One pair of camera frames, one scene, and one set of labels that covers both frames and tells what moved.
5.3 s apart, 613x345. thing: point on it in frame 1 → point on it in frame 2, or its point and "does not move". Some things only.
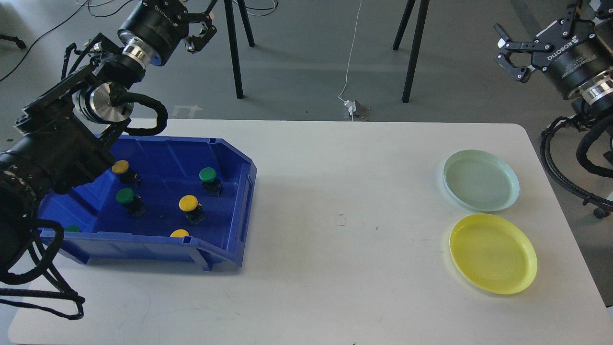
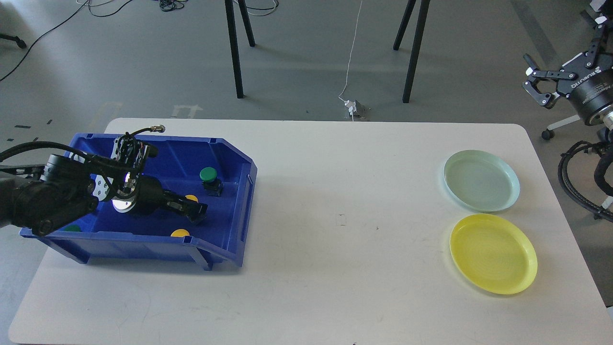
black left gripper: x=156 y=28 → x=144 y=194
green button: x=73 y=228 does not move
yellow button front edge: x=179 y=233 does not move
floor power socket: x=362 y=110 does not move
